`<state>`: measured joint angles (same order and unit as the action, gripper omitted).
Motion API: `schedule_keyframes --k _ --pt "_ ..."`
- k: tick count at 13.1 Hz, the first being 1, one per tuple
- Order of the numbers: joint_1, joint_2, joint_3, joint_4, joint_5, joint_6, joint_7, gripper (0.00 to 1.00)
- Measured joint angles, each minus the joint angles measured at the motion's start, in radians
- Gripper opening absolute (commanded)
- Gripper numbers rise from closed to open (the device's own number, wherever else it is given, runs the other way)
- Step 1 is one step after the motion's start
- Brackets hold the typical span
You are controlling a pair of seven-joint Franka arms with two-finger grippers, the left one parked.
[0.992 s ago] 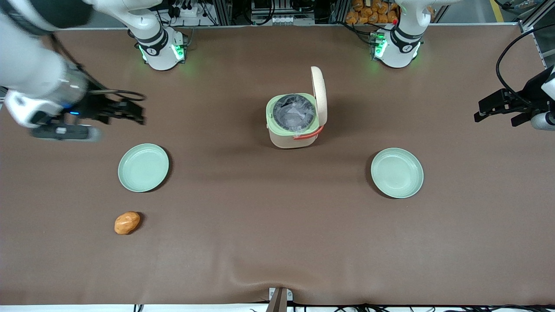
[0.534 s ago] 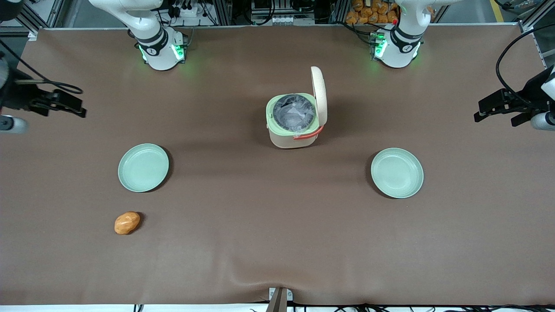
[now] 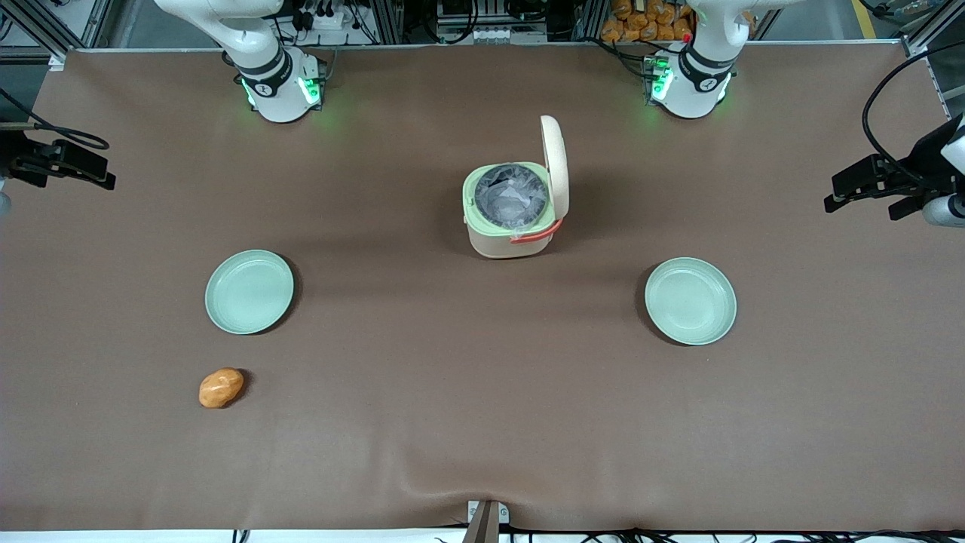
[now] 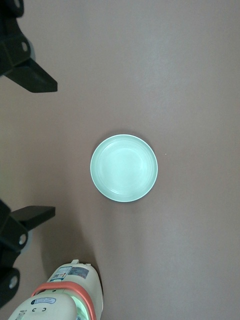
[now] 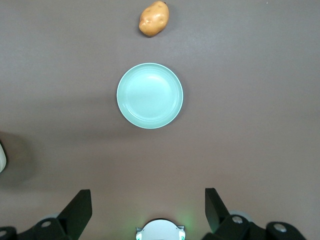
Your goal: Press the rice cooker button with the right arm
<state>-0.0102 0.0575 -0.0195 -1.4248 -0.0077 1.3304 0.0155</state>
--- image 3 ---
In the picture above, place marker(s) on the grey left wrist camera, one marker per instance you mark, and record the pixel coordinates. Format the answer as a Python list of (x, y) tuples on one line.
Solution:
[(946, 211)]

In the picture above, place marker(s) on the pile of orange bread rolls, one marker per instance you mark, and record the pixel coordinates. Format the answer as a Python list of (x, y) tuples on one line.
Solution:
[(644, 23)]

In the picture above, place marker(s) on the glossy orange bread roll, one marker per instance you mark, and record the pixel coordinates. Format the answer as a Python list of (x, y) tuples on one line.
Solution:
[(221, 388)]

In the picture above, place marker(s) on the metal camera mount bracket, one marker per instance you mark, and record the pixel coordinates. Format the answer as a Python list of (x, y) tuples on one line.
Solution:
[(486, 516)]

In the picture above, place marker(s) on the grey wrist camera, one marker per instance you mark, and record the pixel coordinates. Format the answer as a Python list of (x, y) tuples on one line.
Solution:
[(946, 211), (3, 204)]

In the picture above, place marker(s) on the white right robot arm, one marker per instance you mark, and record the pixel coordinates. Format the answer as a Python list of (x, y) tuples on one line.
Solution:
[(279, 98)]

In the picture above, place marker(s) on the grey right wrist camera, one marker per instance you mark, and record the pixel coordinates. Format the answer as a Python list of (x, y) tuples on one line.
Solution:
[(3, 204)]

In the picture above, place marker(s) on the pale green round plate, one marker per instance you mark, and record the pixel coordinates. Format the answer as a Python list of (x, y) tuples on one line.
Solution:
[(249, 292), (690, 302)]

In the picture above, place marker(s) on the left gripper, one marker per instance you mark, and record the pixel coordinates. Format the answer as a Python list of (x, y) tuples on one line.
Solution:
[(924, 156)]

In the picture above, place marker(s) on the aluminium frame profile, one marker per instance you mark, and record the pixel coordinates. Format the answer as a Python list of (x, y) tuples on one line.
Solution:
[(931, 26), (68, 26)]

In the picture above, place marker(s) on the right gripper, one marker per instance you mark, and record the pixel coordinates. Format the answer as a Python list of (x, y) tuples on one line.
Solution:
[(16, 157)]

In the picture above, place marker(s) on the crinkled plastic pot liner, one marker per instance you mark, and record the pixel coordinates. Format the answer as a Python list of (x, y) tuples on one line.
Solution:
[(509, 196)]

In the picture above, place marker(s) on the brown table mat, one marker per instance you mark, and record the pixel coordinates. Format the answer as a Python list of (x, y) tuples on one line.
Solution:
[(452, 392)]

